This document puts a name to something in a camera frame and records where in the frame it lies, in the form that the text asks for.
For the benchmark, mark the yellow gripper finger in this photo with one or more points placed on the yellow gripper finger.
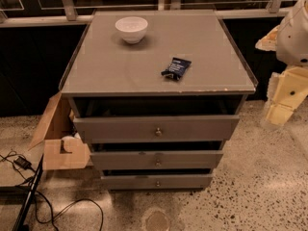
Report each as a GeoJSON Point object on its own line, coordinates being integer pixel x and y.
{"type": "Point", "coordinates": [277, 114]}

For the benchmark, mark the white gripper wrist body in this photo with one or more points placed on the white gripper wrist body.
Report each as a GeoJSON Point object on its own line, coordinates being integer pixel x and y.
{"type": "Point", "coordinates": [295, 38]}

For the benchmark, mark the grey bottom drawer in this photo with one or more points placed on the grey bottom drawer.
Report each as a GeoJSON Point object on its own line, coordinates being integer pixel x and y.
{"type": "Point", "coordinates": [157, 182]}

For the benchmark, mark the grey drawer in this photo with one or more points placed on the grey drawer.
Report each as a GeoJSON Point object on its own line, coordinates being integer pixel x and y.
{"type": "Point", "coordinates": [156, 159]}
{"type": "Point", "coordinates": [157, 182]}
{"type": "Point", "coordinates": [156, 128]}

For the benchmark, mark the grey middle drawer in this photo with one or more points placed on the grey middle drawer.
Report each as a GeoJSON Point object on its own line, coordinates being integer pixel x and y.
{"type": "Point", "coordinates": [156, 159]}

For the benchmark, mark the grey drawer cabinet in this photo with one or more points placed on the grey drawer cabinet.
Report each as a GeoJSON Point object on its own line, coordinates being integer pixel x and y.
{"type": "Point", "coordinates": [111, 78]}

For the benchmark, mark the grey top drawer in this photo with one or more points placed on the grey top drawer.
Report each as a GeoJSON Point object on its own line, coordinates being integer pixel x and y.
{"type": "Point", "coordinates": [156, 128]}

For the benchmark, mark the dark blue snack packet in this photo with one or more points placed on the dark blue snack packet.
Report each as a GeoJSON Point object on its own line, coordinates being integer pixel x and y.
{"type": "Point", "coordinates": [176, 69]}

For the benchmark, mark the metal window railing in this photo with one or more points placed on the metal window railing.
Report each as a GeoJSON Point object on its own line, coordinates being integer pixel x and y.
{"type": "Point", "coordinates": [23, 13]}

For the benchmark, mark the white ceramic bowl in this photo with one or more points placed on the white ceramic bowl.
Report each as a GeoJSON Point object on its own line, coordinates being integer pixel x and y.
{"type": "Point", "coordinates": [132, 29]}

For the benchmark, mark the brown cardboard box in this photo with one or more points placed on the brown cardboard box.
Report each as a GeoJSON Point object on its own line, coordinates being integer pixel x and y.
{"type": "Point", "coordinates": [62, 149]}

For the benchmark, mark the black power adapter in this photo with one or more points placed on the black power adapter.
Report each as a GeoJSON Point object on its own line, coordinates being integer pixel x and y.
{"type": "Point", "coordinates": [22, 162]}

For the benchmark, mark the black stand leg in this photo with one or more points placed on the black stand leg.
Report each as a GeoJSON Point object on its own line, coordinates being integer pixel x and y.
{"type": "Point", "coordinates": [29, 197]}

